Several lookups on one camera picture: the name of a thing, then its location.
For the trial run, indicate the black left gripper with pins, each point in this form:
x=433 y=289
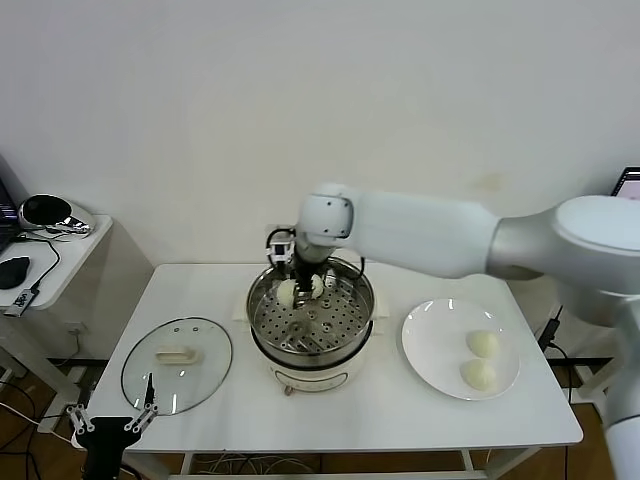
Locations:
x=107 y=435

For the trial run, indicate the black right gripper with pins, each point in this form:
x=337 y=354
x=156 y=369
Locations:
x=304 y=277

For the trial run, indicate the white steamed baozi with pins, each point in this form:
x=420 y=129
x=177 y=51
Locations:
x=317 y=287
x=477 y=375
x=483 y=344
x=286 y=294

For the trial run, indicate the round glass pot lid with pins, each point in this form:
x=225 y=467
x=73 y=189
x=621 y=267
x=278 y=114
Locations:
x=200 y=385

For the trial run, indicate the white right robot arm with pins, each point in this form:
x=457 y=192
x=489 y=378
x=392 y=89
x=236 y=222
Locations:
x=425 y=235

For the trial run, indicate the perforated steel steamer basket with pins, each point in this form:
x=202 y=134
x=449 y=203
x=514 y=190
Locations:
x=320 y=330

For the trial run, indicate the cream electric cooker pot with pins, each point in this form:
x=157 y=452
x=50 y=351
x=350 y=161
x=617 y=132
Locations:
x=310 y=377

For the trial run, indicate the round white plate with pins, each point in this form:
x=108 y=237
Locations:
x=430 y=340

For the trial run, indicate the grey usb hub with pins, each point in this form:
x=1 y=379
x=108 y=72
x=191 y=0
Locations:
x=22 y=302

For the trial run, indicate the white side table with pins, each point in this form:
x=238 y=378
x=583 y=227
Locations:
x=530 y=310
x=75 y=260

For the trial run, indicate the black computer mouse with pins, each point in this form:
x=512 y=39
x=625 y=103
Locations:
x=14 y=272

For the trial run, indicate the shiny chrome headset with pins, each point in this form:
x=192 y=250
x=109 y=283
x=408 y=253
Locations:
x=45 y=210

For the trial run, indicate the dark open laptop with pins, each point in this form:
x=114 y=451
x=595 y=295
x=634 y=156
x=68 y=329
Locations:
x=4 y=210

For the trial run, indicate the grey open laptop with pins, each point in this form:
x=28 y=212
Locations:
x=627 y=185

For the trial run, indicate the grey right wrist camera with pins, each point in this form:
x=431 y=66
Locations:
x=281 y=251

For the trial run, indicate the white metal table frame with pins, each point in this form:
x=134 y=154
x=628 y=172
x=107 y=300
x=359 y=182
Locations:
x=468 y=461

